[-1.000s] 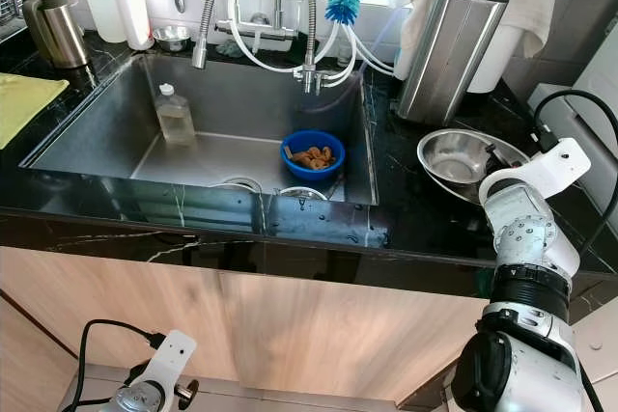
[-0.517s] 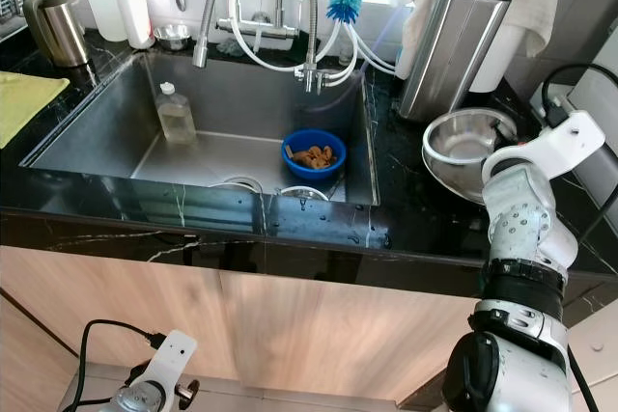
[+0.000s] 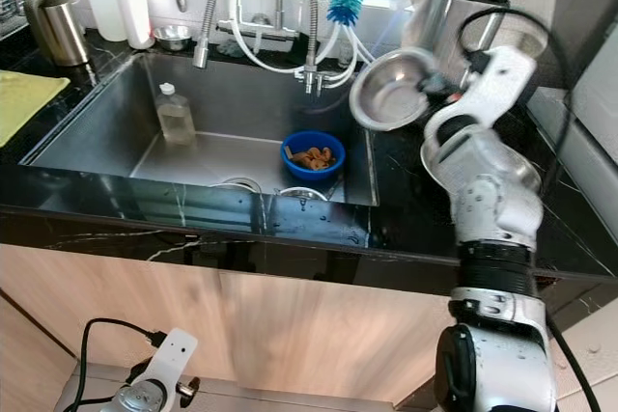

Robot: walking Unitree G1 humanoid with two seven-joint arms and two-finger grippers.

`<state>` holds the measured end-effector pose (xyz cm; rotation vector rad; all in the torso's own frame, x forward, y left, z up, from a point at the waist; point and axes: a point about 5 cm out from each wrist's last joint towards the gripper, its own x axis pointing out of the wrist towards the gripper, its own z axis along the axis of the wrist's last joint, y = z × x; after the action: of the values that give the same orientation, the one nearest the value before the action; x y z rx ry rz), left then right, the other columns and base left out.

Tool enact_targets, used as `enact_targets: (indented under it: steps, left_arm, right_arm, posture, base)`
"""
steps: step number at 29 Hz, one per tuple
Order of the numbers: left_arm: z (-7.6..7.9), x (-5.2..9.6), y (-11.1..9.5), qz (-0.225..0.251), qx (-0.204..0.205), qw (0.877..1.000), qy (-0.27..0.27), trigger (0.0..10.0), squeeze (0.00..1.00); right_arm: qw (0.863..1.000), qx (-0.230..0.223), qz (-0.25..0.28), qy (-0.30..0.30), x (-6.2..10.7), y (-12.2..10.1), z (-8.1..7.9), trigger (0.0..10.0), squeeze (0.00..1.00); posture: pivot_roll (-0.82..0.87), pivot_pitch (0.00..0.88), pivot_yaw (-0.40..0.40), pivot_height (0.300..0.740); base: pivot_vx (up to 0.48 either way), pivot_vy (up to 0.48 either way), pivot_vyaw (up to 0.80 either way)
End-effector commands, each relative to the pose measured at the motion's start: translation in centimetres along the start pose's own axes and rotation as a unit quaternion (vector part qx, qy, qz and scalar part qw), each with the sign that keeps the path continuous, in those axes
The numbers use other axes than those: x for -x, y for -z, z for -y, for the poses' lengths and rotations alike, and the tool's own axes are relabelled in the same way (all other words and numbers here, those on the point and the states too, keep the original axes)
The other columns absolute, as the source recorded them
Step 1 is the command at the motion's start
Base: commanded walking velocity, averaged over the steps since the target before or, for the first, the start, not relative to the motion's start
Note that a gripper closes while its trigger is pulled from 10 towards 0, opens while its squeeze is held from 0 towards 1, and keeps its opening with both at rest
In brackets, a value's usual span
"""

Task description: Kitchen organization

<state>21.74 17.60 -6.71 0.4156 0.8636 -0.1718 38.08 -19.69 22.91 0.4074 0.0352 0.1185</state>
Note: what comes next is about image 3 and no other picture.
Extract steel kitchen sink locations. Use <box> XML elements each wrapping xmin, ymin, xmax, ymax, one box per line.
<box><xmin>19</xmin><ymin>53</ymin><xmax>378</xmax><ymax>207</ymax></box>

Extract steel pull-down kitchen faucet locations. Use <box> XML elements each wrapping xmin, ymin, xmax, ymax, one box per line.
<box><xmin>195</xmin><ymin>0</ymin><xmax>358</xmax><ymax>96</ymax></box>

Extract light wood cabinet door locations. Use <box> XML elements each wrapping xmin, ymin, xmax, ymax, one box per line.
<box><xmin>217</xmin><ymin>272</ymin><xmax>457</xmax><ymax>405</ymax></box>
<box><xmin>0</xmin><ymin>243</ymin><xmax>225</xmax><ymax>386</ymax></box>

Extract steel knife block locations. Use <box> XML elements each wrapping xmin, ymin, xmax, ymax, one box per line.
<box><xmin>420</xmin><ymin>0</ymin><xmax>553</xmax><ymax>85</ymax></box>

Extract large steel plate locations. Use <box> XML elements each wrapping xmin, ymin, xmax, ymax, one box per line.
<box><xmin>420</xmin><ymin>137</ymin><xmax>542</xmax><ymax>197</ymax></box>

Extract light wood cabinet side panel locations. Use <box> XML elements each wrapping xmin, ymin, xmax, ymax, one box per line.
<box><xmin>0</xmin><ymin>296</ymin><xmax>74</xmax><ymax>412</ymax></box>

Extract brown food pieces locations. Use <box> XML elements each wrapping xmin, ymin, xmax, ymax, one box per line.
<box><xmin>286</xmin><ymin>145</ymin><xmax>334</xmax><ymax>171</ymax></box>

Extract yellow-green cleaning cloth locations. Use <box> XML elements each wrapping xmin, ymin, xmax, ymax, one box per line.
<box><xmin>0</xmin><ymin>70</ymin><xmax>70</xmax><ymax>148</ymax></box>

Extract blue plastic bowl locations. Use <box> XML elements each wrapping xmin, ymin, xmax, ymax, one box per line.
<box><xmin>280</xmin><ymin>130</ymin><xmax>347</xmax><ymax>183</ymax></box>

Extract steel sink drain strainer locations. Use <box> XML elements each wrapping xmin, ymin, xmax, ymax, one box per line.
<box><xmin>217</xmin><ymin>177</ymin><xmax>262</xmax><ymax>192</ymax></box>
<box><xmin>280</xmin><ymin>186</ymin><xmax>327</xmax><ymax>201</ymax></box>

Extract steel thermos flask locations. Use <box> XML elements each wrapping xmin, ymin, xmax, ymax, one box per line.
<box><xmin>21</xmin><ymin>0</ymin><xmax>91</xmax><ymax>68</ymax></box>

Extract clear dish soap bottle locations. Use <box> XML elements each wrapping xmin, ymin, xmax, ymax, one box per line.
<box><xmin>154</xmin><ymin>82</ymin><xmax>199</xmax><ymax>147</ymax></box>

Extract small steel bowl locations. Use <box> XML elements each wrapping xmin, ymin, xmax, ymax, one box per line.
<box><xmin>153</xmin><ymin>25</ymin><xmax>194</xmax><ymax>52</ymax></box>

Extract white bottle red cap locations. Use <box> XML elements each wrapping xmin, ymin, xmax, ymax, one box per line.
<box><xmin>113</xmin><ymin>0</ymin><xmax>154</xmax><ymax>49</ymax></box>

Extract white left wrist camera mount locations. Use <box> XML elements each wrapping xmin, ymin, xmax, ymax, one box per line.
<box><xmin>140</xmin><ymin>328</ymin><xmax>200</xmax><ymax>399</ymax></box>

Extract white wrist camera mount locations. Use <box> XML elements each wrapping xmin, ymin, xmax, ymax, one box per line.
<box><xmin>423</xmin><ymin>45</ymin><xmax>538</xmax><ymax>148</ymax></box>
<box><xmin>140</xmin><ymin>328</ymin><xmax>200</xmax><ymax>399</ymax></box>

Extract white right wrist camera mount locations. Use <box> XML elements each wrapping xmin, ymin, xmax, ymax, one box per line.
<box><xmin>423</xmin><ymin>45</ymin><xmax>538</xmax><ymax>148</ymax></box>

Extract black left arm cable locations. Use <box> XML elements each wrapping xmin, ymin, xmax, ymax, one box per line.
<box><xmin>63</xmin><ymin>317</ymin><xmax>167</xmax><ymax>412</ymax></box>

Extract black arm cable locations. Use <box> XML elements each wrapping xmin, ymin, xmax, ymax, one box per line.
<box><xmin>456</xmin><ymin>7</ymin><xmax>602</xmax><ymax>412</ymax></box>
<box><xmin>63</xmin><ymin>317</ymin><xmax>167</xmax><ymax>412</ymax></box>

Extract white water hose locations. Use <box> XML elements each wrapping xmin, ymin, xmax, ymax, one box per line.
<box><xmin>232</xmin><ymin>0</ymin><xmax>378</xmax><ymax>75</ymax></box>

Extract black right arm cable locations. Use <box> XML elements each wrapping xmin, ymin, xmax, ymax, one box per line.
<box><xmin>456</xmin><ymin>7</ymin><xmax>602</xmax><ymax>412</ymax></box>

